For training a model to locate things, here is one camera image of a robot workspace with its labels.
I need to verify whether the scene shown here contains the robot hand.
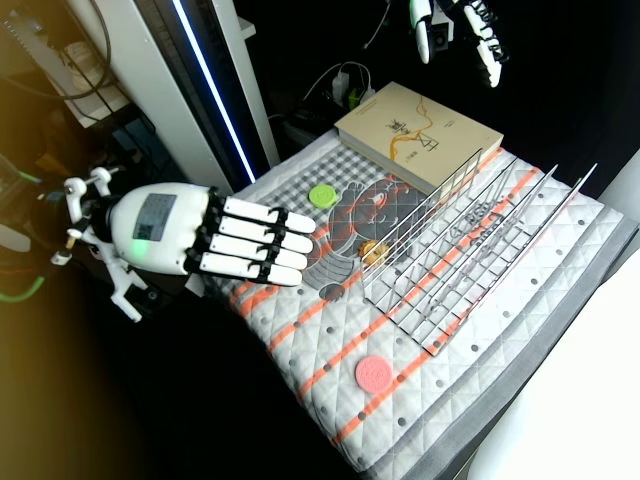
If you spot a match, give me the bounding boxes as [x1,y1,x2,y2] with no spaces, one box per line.
[408,0,511,89]
[108,182,317,289]

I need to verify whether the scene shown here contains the cluttered white shelf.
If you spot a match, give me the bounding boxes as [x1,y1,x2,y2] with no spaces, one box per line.
[0,0,132,130]

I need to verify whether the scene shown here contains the white power adapter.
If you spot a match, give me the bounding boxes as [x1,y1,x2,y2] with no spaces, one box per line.
[331,71,352,109]

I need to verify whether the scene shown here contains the white pillar with blue light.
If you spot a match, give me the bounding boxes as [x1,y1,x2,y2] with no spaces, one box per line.
[67,0,281,194]

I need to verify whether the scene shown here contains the green toy cookie disc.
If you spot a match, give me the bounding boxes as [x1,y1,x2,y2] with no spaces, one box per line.
[307,183,341,208]

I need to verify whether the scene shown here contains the yellow flower-shaped toy cookie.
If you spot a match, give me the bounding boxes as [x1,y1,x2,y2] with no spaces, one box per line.
[360,238,389,266]

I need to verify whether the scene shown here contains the quilt with printed bear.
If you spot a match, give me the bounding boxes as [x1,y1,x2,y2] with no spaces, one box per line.
[199,127,626,476]

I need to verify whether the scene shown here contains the pink toy cookie disc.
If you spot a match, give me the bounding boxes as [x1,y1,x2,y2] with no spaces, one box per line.
[355,355,395,392]

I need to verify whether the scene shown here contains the thin white cable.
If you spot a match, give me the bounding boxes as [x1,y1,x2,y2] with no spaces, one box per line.
[363,0,393,50]
[299,60,375,104]

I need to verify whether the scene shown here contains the wire file rack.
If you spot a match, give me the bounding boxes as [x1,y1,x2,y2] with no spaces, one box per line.
[359,148,599,357]

